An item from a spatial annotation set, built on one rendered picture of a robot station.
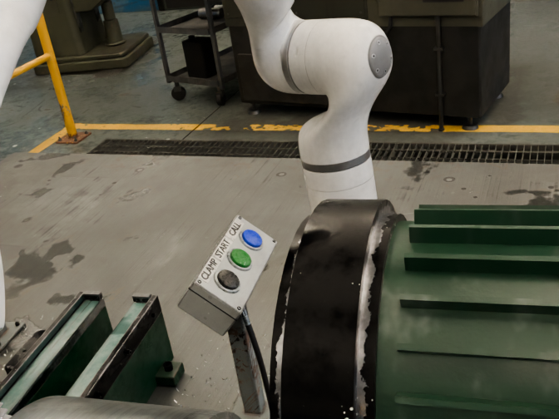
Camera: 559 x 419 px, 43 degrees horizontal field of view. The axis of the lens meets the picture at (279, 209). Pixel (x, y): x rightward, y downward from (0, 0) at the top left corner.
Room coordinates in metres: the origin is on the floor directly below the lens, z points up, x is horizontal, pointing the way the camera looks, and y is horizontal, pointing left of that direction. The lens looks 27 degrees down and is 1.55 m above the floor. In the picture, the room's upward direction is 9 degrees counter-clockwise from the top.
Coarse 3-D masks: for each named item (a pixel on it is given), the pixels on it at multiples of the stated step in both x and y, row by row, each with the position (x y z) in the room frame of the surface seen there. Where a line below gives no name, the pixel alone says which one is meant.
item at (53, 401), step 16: (48, 400) 0.48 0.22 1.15; (64, 400) 0.48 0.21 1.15; (80, 400) 0.48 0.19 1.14; (96, 400) 0.49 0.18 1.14; (16, 416) 0.45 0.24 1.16; (32, 416) 0.45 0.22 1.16; (48, 416) 0.45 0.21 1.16; (64, 416) 0.45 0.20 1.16; (80, 416) 0.45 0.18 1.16; (96, 416) 0.44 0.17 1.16; (112, 416) 0.44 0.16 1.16; (128, 416) 0.44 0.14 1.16; (144, 416) 0.44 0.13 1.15; (160, 416) 0.44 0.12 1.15; (176, 416) 0.44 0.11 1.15; (192, 416) 0.43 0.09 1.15; (208, 416) 0.43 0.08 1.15; (224, 416) 0.45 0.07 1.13
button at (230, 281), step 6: (222, 270) 0.76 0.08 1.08; (228, 270) 0.77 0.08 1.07; (222, 276) 0.75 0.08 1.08; (228, 276) 0.76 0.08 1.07; (234, 276) 0.76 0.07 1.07; (222, 282) 0.74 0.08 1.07; (228, 282) 0.75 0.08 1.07; (234, 282) 0.75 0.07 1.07; (228, 288) 0.74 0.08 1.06; (234, 288) 0.74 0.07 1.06
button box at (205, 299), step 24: (240, 240) 0.84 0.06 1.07; (264, 240) 0.86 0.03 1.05; (216, 264) 0.78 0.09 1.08; (264, 264) 0.82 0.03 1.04; (192, 288) 0.73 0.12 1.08; (216, 288) 0.74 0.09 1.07; (240, 288) 0.76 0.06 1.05; (192, 312) 0.74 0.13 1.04; (216, 312) 0.73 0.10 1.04; (240, 312) 0.72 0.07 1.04
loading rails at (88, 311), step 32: (64, 320) 0.94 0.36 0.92; (96, 320) 0.97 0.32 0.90; (128, 320) 0.92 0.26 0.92; (160, 320) 0.95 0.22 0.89; (32, 352) 0.86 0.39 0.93; (64, 352) 0.88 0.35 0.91; (96, 352) 0.85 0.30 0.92; (128, 352) 0.85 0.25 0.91; (160, 352) 0.93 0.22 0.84; (0, 384) 0.80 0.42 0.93; (32, 384) 0.80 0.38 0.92; (64, 384) 0.86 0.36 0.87; (96, 384) 0.77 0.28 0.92; (128, 384) 0.84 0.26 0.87; (160, 384) 0.90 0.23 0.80
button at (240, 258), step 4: (232, 252) 0.80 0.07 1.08; (236, 252) 0.81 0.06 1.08; (240, 252) 0.81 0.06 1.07; (244, 252) 0.81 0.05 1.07; (232, 256) 0.80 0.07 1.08; (236, 256) 0.80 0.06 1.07; (240, 256) 0.80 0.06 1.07; (244, 256) 0.80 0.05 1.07; (248, 256) 0.81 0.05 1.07; (232, 260) 0.79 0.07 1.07; (236, 260) 0.79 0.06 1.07; (240, 260) 0.79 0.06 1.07; (244, 260) 0.80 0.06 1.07; (248, 260) 0.80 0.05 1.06; (236, 264) 0.79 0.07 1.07; (240, 264) 0.79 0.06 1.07; (244, 264) 0.79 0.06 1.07; (248, 264) 0.79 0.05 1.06
